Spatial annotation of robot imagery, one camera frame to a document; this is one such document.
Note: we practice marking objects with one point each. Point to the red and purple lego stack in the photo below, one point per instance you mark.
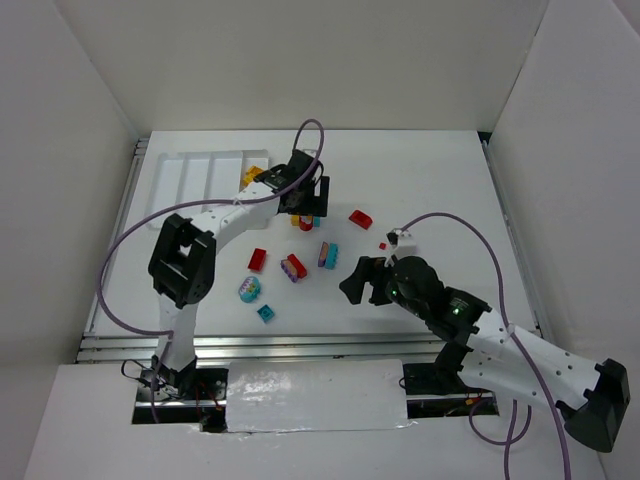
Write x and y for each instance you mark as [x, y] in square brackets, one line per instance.
[293, 268]

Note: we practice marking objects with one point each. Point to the aluminium front rail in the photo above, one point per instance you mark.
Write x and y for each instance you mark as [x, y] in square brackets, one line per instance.
[224, 349]

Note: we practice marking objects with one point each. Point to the teal round printed lego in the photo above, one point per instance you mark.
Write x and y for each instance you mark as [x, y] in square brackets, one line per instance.
[249, 290]

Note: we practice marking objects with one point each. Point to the teal lego brick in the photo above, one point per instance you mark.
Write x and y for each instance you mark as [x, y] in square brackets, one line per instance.
[330, 259]

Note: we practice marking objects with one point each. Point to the yellow red blue lego cluster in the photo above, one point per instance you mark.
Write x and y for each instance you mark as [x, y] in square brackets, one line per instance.
[305, 223]

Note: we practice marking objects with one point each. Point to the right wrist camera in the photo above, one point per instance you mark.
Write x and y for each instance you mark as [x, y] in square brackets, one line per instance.
[401, 244]

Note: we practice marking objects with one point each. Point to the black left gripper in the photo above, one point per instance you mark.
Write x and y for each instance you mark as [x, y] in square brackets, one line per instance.
[310, 203]

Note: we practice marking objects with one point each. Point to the yellow lego brick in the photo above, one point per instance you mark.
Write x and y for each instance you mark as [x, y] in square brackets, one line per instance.
[255, 170]

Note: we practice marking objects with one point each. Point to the small teal square lego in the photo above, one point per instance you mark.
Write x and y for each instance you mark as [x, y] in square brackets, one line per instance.
[266, 314]

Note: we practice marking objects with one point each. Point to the white divided sorting tray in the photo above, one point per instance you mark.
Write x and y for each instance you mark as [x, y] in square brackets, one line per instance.
[191, 176]

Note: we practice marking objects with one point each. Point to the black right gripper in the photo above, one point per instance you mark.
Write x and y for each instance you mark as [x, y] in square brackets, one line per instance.
[377, 282]

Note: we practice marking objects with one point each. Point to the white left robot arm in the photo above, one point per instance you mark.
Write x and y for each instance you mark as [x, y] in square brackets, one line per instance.
[182, 265]

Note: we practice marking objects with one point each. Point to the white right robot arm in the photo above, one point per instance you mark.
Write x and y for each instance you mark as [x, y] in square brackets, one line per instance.
[482, 352]

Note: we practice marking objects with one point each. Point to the red flat lego brick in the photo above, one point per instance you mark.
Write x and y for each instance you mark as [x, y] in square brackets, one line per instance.
[257, 260]

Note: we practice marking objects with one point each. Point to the red sloped lego brick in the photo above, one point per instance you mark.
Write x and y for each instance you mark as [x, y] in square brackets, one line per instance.
[361, 219]

